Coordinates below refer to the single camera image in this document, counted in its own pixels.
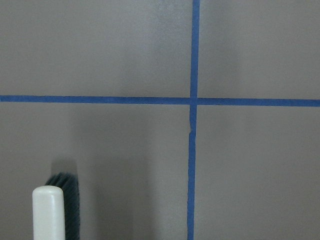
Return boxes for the beige hand brush black bristles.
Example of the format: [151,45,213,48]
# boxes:
[32,172,81,240]

